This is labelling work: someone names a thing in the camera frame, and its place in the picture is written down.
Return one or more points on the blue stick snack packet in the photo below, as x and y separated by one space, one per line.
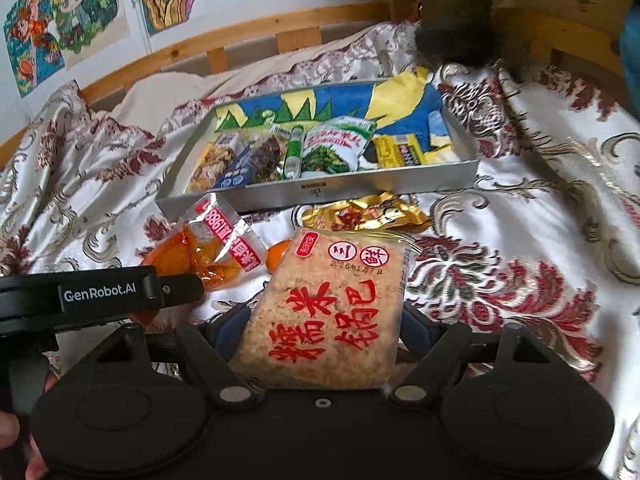
251 167

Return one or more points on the rice cracker packet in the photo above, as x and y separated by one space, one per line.
329 318

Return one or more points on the wooden cabinet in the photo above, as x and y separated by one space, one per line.
581 36

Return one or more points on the orange chicken snack packet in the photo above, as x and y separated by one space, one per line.
212 241

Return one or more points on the brown plush toy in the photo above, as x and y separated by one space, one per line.
457 31

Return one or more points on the gold foil snack packet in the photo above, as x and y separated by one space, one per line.
386 211

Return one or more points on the orange mandarin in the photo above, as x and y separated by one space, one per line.
275 255

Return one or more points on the blond boy poster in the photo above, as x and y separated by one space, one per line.
86 27

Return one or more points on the green stick packet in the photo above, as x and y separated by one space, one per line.
293 156

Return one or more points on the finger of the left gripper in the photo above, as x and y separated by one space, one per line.
181 289

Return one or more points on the blue cloth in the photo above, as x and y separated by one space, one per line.
630 55

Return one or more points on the seaweed snack packet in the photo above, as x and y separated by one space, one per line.
335 146

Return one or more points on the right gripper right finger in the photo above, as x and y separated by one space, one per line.
438 347

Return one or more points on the nut bar packet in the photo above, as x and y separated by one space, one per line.
216 159

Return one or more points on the silver tray with painted liner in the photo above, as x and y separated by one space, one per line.
403 104

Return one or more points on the yellow snack packet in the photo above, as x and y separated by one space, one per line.
403 150

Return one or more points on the beige pillow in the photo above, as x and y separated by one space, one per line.
151 100

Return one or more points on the wooden bed frame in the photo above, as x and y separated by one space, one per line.
292 31

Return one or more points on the person left hand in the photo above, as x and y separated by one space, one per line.
22 384

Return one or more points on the anime girl poster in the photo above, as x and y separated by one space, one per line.
34 52

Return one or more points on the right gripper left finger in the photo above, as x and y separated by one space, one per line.
207 350

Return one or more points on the floral satin bedspread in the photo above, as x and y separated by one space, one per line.
547 234

